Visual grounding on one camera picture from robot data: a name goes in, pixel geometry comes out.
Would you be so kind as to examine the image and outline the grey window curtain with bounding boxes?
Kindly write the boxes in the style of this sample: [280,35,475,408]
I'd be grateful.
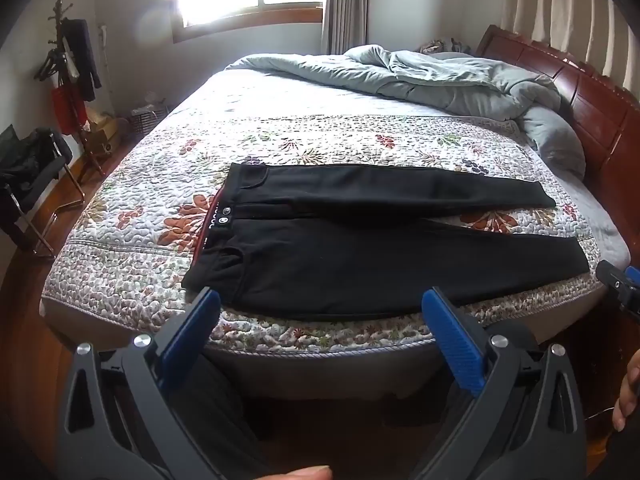
[320,0,371,56]

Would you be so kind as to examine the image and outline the patterned pillow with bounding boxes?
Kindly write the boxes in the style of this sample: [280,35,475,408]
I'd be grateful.
[419,37,474,57]

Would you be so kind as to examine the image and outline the person's left hand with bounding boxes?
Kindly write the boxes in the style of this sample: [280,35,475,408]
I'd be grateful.
[269,465,334,480]

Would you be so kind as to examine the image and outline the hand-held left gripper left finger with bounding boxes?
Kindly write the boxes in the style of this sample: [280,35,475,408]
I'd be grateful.
[57,287,221,480]

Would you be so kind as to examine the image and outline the wicker basket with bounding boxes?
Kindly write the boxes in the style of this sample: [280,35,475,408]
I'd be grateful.
[131,105,169,137]

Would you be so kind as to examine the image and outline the floral quilted bedspread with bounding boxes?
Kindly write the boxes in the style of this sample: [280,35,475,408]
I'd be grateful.
[40,72,632,361]

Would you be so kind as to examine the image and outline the grey duvet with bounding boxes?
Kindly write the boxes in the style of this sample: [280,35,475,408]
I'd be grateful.
[225,44,587,181]

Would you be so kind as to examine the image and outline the dark hanging jacket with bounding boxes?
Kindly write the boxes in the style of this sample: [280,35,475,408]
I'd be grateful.
[62,18,104,103]

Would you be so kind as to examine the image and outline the black pants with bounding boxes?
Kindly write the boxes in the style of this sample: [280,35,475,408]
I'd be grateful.
[181,161,590,322]

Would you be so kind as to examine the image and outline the grey bed base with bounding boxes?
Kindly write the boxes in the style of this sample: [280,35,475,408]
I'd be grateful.
[40,300,608,403]

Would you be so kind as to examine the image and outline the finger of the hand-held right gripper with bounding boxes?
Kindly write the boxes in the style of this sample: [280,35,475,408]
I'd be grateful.
[595,260,640,319]

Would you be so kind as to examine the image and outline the cardboard box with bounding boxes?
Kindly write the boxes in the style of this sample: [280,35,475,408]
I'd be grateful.
[80,110,122,157]

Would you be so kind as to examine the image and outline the beige striped curtain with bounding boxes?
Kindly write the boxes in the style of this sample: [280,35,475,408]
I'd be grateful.
[500,0,640,92]

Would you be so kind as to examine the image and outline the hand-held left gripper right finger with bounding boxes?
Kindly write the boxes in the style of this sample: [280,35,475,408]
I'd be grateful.
[410,287,586,480]

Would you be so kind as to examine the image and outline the red hanging bag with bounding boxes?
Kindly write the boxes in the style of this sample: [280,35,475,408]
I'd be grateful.
[52,85,84,136]

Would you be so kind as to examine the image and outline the wooden headboard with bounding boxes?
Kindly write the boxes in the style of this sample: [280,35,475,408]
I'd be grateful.
[475,24,640,241]

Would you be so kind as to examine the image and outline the person's right hand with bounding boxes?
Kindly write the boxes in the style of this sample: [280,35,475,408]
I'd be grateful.
[612,359,640,432]

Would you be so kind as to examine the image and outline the wooden coat rack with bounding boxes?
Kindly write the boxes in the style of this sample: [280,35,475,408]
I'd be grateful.
[34,0,107,186]

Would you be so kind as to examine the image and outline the folding chair with dark clothes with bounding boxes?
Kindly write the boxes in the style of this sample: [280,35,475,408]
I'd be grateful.
[0,125,84,261]

